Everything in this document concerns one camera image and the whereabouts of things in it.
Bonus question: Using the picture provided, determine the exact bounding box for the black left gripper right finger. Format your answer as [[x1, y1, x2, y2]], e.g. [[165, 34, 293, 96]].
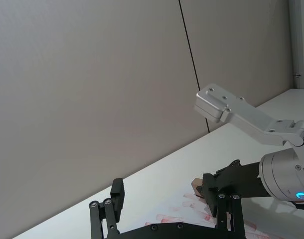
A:
[[202, 173, 246, 232]]

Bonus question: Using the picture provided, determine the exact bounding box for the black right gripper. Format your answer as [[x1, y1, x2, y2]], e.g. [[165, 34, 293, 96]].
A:
[[211, 159, 270, 200]]

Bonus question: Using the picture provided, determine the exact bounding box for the brown cardboard piece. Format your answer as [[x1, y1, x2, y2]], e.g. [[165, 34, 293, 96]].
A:
[[190, 177, 205, 199]]

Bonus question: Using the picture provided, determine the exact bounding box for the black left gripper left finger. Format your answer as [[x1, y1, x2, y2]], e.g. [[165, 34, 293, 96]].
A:
[[89, 178, 126, 239]]

